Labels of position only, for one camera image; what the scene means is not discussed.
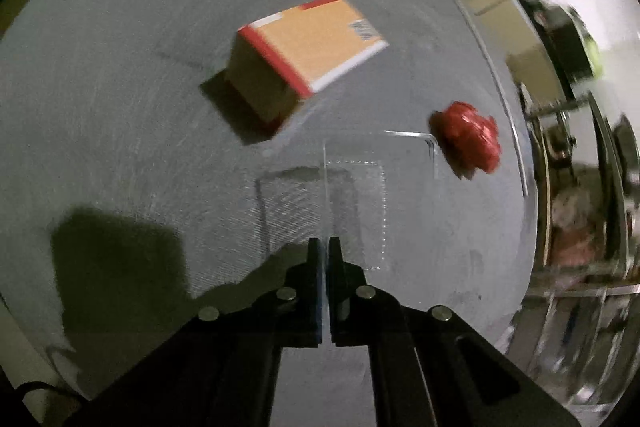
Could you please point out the microwave oven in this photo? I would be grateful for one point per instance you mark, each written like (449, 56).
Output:
(562, 39)

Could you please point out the clear plastic packaging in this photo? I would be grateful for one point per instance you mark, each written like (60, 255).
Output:
(350, 207)

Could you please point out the long white rod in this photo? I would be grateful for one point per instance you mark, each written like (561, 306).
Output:
(500, 82)

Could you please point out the pink plastic bag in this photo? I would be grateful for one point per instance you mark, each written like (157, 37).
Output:
(575, 247)

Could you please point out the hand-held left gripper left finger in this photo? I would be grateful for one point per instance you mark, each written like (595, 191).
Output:
(318, 292)

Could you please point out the grey tablecloth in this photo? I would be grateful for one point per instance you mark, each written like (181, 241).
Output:
(150, 107)

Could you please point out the green plastic basin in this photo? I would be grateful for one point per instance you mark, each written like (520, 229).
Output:
(592, 47)

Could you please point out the red plastic bag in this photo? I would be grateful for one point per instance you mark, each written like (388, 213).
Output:
(467, 137)

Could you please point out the metal kitchen rack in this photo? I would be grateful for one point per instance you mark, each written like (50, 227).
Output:
(607, 167)

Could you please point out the orange cardboard box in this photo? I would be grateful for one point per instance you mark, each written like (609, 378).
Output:
(310, 42)

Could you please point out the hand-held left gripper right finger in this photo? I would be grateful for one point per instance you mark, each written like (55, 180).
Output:
(334, 292)

